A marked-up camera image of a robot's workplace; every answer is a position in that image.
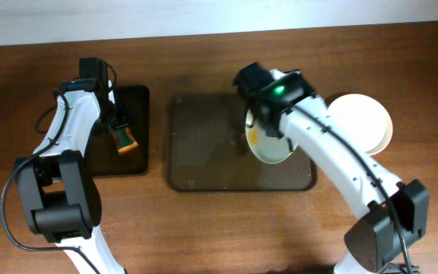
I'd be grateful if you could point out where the green and orange sponge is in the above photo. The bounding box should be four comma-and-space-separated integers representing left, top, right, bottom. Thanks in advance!
110, 126, 138, 155

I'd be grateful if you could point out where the pale green plate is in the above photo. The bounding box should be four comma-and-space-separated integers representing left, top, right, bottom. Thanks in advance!
245, 110, 298, 164

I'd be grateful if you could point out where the cream white plate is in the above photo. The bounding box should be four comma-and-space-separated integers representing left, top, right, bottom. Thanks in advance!
328, 94, 393, 155

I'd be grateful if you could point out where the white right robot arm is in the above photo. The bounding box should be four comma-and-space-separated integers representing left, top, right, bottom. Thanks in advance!
232, 62, 430, 274

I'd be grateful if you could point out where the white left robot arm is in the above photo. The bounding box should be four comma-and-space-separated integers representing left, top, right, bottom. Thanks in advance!
8, 57, 125, 273

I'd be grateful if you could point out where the small black tray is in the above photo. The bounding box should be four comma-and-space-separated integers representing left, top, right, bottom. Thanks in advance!
84, 85, 150, 177

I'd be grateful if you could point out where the large brown serving tray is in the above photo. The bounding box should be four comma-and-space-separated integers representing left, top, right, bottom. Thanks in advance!
167, 93, 318, 192

